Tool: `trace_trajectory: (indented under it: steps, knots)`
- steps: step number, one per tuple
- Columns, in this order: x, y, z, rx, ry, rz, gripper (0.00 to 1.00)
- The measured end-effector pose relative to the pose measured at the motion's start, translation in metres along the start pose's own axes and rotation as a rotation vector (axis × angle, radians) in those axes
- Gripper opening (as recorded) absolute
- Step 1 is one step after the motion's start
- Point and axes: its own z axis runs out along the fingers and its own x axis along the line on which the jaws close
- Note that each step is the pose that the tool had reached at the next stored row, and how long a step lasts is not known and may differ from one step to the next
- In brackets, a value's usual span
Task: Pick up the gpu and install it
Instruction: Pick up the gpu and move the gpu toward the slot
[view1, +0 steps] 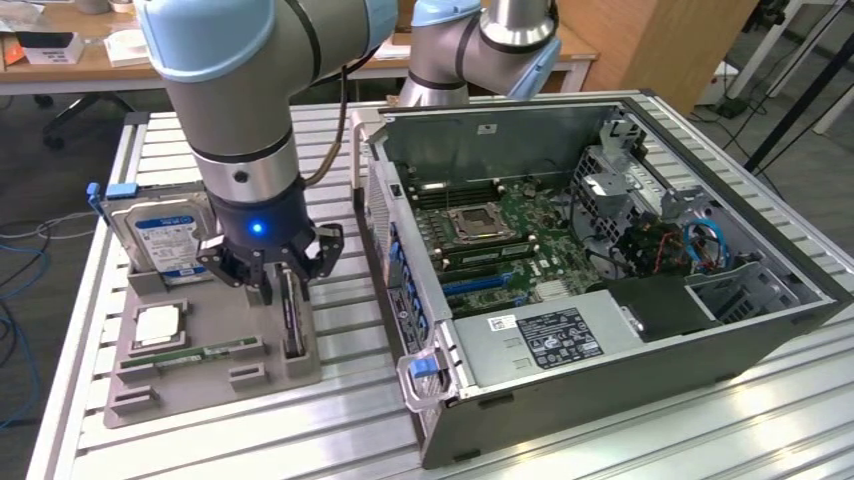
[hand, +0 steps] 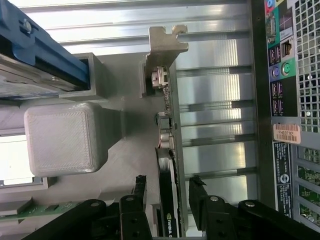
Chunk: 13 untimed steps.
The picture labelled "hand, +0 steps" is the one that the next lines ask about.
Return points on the silver CPU chip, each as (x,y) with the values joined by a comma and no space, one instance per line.
(15,160)

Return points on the green loose RAM stick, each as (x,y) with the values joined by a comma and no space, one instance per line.
(37,211)

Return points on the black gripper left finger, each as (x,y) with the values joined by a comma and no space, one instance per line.
(132,220)

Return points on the black open PC case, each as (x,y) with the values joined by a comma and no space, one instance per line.
(260,75)

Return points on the hard disk with blue caddy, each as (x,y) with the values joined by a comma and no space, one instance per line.
(50,50)

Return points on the grey printed parts rack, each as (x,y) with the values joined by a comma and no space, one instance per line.
(60,137)

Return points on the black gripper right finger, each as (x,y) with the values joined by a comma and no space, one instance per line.
(215,220)

